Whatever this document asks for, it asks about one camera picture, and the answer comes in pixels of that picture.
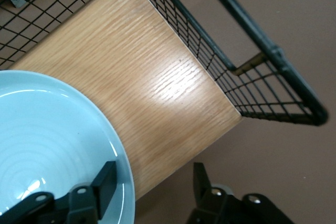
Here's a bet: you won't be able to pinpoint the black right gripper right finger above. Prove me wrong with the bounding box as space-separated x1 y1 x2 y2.
186 162 234 224

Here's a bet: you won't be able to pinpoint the wooden tray black wire sides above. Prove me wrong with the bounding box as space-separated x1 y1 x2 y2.
0 0 329 201

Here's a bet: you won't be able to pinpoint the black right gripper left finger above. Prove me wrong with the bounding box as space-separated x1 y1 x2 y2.
67 161 118 224

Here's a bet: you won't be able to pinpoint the light blue plate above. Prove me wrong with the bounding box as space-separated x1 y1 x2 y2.
0 69 136 224

